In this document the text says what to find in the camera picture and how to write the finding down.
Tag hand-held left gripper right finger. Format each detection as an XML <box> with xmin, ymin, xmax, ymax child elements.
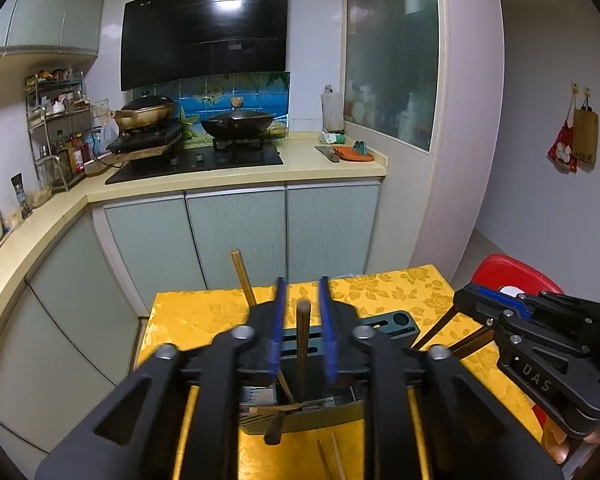
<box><xmin>319</xmin><ymin>275</ymin><xmax>566</xmax><ymax>480</ymax></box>

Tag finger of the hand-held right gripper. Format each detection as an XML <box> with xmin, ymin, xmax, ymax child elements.
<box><xmin>453</xmin><ymin>282</ymin><xmax>600</xmax><ymax>339</ymax></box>
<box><xmin>495</xmin><ymin>312</ymin><xmax>600</xmax><ymax>418</ymax></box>

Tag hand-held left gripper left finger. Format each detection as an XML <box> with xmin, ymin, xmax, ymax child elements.
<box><xmin>34</xmin><ymin>276</ymin><xmax>288</xmax><ymax>480</ymax></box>

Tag black chopstick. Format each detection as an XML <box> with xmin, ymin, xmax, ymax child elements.
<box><xmin>412</xmin><ymin>309</ymin><xmax>460</xmax><ymax>350</ymax></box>
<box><xmin>450</xmin><ymin>329</ymin><xmax>496</xmax><ymax>360</ymax></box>

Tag reddish brown chopstick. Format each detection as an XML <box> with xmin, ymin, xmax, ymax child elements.
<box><xmin>277</xmin><ymin>374</ymin><xmax>297</xmax><ymax>406</ymax></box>

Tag dark green utensil holder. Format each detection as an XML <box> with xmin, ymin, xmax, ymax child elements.
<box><xmin>237</xmin><ymin>310</ymin><xmax>421</xmax><ymax>436</ymax></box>

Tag dark brown chopstick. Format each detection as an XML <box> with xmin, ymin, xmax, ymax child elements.
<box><xmin>265</xmin><ymin>407</ymin><xmax>287</xmax><ymax>446</ymax></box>

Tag red plastic stool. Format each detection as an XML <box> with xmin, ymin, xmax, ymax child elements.
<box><xmin>471</xmin><ymin>254</ymin><xmax>571</xmax><ymax>463</ymax></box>

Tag yellow floral tablecloth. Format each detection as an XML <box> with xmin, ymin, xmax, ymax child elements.
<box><xmin>135</xmin><ymin>265</ymin><xmax>546</xmax><ymax>480</ymax></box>

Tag kitchen counter cabinets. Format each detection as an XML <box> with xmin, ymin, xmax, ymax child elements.
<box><xmin>0</xmin><ymin>130</ymin><xmax>388</xmax><ymax>461</ymax></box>

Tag red hanging bag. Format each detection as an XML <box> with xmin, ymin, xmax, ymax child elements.
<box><xmin>547</xmin><ymin>92</ymin><xmax>578</xmax><ymax>175</ymax></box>

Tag orange cutting board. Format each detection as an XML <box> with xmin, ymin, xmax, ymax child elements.
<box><xmin>332</xmin><ymin>141</ymin><xmax>376</xmax><ymax>163</ymax></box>

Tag black glass gas hob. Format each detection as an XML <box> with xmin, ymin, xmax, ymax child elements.
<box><xmin>105</xmin><ymin>142</ymin><xmax>285</xmax><ymax>185</ymax></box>

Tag yellow hanging bag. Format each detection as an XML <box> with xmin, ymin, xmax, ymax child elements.
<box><xmin>573</xmin><ymin>94</ymin><xmax>600</xmax><ymax>165</ymax></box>

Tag black wok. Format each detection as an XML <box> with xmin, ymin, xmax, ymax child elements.
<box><xmin>200</xmin><ymin>97</ymin><xmax>277</xmax><ymax>141</ymax></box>

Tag clear plastic bottle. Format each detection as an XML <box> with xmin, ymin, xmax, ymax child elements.
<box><xmin>321</xmin><ymin>86</ymin><xmax>346</xmax><ymax>133</ymax></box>

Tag wooden board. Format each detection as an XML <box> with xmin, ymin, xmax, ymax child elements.
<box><xmin>100</xmin><ymin>142</ymin><xmax>183</xmax><ymax>168</ymax></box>

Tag black induction cooker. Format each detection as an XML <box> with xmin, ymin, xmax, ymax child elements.
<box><xmin>105</xmin><ymin>127</ymin><xmax>183</xmax><ymax>156</ymax></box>

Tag blue tile backsplash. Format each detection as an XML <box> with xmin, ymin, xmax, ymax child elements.
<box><xmin>132</xmin><ymin>71</ymin><xmax>291</xmax><ymax>138</ymax></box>

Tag golden pan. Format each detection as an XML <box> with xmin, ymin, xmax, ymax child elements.
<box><xmin>111</xmin><ymin>94</ymin><xmax>179</xmax><ymax>131</ymax></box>

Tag clear oil jug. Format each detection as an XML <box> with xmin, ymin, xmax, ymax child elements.
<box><xmin>92</xmin><ymin>122</ymin><xmax>121</xmax><ymax>158</ymax></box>

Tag frosted glass panel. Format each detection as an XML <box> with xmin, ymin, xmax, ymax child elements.
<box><xmin>344</xmin><ymin>0</ymin><xmax>440</xmax><ymax>153</ymax></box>

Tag metal spice rack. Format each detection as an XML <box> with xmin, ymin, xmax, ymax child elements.
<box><xmin>25</xmin><ymin>69</ymin><xmax>93</xmax><ymax>193</ymax></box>

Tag black range hood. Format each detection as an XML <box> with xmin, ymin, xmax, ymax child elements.
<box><xmin>120</xmin><ymin>0</ymin><xmax>289</xmax><ymax>92</ymax></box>

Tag pale green wall cabinets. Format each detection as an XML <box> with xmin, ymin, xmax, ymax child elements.
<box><xmin>0</xmin><ymin>0</ymin><xmax>113</xmax><ymax>63</ymax></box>

